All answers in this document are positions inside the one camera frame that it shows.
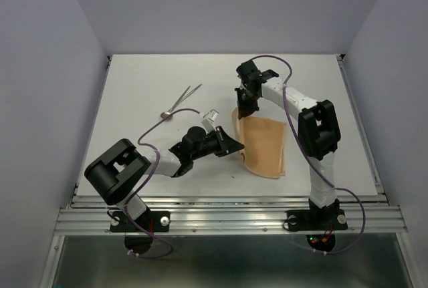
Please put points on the silver metal spoon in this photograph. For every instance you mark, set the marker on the silver metal spoon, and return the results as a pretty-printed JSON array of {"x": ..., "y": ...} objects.
[{"x": 187, "y": 93}]

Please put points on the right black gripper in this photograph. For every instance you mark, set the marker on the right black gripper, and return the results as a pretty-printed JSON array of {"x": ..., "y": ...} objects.
[{"x": 245, "y": 109}]

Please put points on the orange cloth napkin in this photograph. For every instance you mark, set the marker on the orange cloth napkin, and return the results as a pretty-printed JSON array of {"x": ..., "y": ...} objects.
[{"x": 264, "y": 142}]

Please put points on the aluminium frame rail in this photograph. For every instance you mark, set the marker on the aluminium frame rail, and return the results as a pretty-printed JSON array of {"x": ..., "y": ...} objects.
[{"x": 217, "y": 215}]

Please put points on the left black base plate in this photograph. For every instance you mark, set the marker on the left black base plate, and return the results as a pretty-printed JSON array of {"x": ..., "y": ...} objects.
[{"x": 153, "y": 221}]

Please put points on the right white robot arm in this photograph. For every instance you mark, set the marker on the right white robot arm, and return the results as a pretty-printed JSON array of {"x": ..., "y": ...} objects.
[{"x": 317, "y": 132}]

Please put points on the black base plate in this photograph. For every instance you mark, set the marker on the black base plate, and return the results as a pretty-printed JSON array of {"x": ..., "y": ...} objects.
[
  {"x": 153, "y": 221},
  {"x": 307, "y": 220}
]

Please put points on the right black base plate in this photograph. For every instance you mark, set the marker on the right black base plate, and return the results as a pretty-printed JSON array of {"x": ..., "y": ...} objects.
[{"x": 307, "y": 220}]

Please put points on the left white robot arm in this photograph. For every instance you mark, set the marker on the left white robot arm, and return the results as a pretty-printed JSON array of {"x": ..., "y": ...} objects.
[{"x": 115, "y": 173}]

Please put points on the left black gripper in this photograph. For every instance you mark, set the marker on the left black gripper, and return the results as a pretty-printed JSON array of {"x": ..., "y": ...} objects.
[{"x": 225, "y": 144}]

